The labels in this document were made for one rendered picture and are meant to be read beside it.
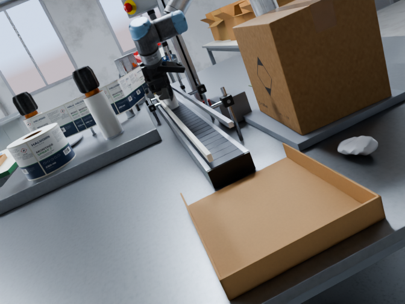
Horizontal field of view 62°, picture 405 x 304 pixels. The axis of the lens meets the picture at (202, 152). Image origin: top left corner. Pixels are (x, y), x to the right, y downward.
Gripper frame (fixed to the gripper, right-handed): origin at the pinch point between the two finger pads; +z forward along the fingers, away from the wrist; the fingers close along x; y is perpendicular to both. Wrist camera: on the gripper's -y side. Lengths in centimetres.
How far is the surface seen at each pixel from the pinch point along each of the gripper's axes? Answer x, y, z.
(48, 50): -424, 107, 172
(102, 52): -409, 33, 202
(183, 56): -19.2, -13.5, -2.5
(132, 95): -30.3, 14.4, 14.1
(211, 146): 52, 1, -23
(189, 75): -14.7, -12.7, 5.1
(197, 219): 73, 12, -31
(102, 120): -2.5, 29.5, -1.6
